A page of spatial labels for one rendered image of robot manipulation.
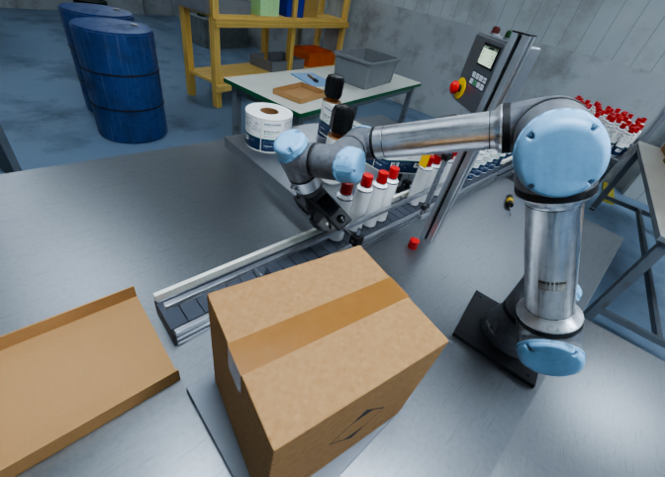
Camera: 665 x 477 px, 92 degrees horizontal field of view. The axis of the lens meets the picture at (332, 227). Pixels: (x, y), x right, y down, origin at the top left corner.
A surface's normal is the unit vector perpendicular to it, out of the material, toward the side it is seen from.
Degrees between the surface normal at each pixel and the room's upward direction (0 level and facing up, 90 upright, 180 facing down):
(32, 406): 0
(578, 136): 84
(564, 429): 0
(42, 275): 0
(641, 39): 90
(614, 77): 90
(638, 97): 90
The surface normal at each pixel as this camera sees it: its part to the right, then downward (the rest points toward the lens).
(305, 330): 0.18, -0.77
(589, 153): -0.48, 0.39
